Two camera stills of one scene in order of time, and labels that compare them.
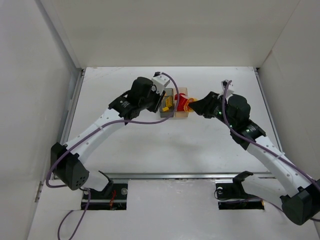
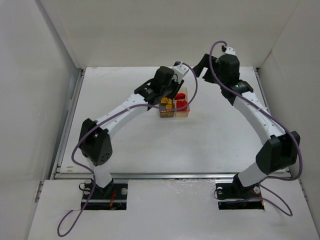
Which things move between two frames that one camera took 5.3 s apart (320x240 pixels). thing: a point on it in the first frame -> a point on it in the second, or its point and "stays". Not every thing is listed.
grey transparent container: (166, 108) stays
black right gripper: (210, 106) -> (205, 67)
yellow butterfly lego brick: (186, 108) -> (163, 108)
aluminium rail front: (250, 176) stays
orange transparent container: (183, 109) stays
